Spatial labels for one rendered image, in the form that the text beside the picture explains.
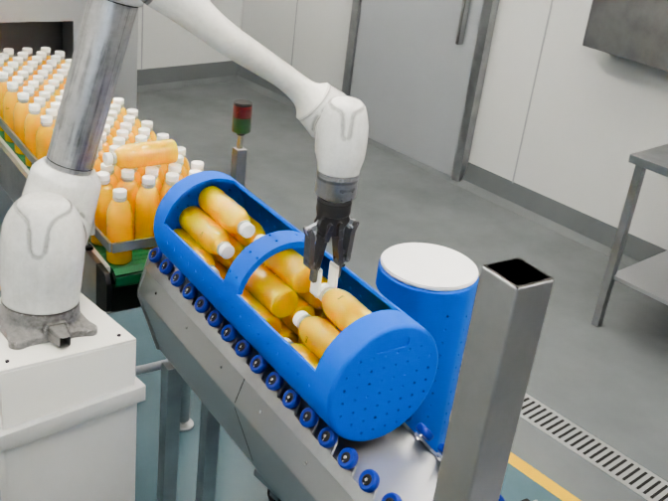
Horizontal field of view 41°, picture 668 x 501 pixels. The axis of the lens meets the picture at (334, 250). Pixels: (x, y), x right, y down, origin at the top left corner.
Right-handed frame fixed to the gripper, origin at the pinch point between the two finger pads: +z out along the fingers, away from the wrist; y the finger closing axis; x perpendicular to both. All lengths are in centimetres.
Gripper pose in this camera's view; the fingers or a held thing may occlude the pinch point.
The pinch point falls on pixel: (324, 279)
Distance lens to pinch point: 199.1
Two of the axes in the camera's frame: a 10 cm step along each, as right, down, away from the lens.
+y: 8.3, -1.6, 5.4
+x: -5.5, -4.2, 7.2
